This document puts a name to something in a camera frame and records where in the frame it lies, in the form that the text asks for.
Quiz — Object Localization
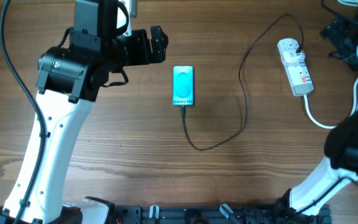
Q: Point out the white charger plug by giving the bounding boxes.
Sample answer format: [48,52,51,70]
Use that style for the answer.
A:
[281,49,305,67]

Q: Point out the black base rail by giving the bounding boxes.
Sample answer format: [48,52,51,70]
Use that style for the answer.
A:
[107,204,333,224]

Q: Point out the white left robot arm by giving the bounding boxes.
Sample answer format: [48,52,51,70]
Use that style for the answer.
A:
[0,25,168,223]

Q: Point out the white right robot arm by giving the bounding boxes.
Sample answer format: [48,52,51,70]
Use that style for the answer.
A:
[272,46,358,223]

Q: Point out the black charger cable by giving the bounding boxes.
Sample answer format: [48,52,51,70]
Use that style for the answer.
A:
[180,12,305,152]

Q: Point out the white power strip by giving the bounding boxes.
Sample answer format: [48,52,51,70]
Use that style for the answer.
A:
[277,38,314,96]

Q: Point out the white power strip cord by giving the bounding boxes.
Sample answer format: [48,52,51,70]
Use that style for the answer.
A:
[303,0,358,130]

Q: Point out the blue screen smartphone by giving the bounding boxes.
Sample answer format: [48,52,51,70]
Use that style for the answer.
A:
[172,65,195,106]

